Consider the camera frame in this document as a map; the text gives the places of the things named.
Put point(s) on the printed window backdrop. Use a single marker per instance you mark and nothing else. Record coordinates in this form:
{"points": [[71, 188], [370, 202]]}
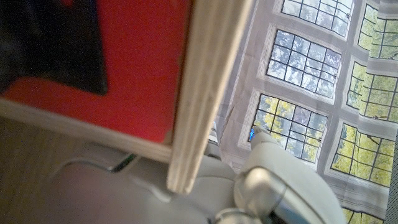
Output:
{"points": [[304, 102]]}

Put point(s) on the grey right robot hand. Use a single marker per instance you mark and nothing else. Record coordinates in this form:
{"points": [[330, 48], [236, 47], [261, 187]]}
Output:
{"points": [[273, 193]]}

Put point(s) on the pale wooden box shell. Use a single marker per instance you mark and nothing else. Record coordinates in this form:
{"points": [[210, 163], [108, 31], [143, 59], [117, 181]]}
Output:
{"points": [[205, 77]]}

